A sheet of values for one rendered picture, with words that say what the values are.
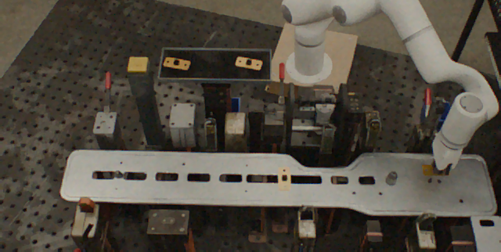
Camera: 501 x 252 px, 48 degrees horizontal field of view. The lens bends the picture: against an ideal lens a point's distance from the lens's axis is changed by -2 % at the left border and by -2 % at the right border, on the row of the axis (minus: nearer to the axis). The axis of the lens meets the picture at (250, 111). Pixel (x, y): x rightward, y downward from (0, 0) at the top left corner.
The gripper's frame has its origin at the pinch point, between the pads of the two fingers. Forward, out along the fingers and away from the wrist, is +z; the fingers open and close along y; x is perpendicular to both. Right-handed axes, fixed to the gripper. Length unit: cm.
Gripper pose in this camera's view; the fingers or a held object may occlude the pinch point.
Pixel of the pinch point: (438, 166)
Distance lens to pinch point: 181.6
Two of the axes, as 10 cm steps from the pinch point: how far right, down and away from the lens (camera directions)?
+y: -0.2, 8.0, -6.0
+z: -0.1, 6.0, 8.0
